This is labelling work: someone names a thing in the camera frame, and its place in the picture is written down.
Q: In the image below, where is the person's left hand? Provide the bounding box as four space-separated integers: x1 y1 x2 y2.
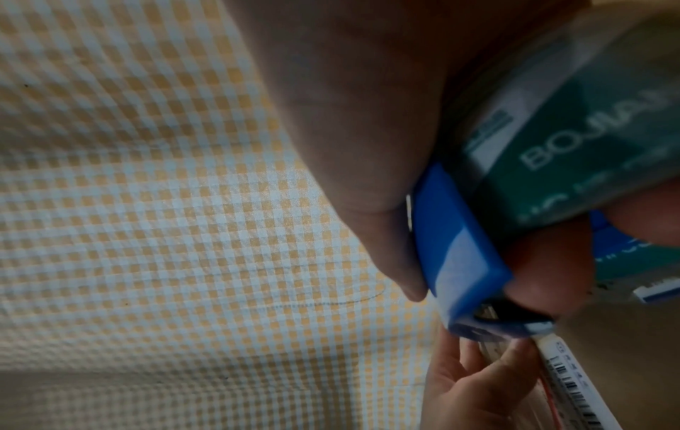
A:
419 327 543 430

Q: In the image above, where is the person's right hand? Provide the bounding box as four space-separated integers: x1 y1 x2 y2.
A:
222 0 680 319

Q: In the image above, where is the cardboard box with white label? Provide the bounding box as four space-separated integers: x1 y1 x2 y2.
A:
477 289 680 430

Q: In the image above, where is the clear tape roll green core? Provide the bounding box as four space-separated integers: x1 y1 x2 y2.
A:
446 0 680 283

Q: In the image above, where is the yellow white checked cloth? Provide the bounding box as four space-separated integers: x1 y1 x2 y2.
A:
0 0 453 430

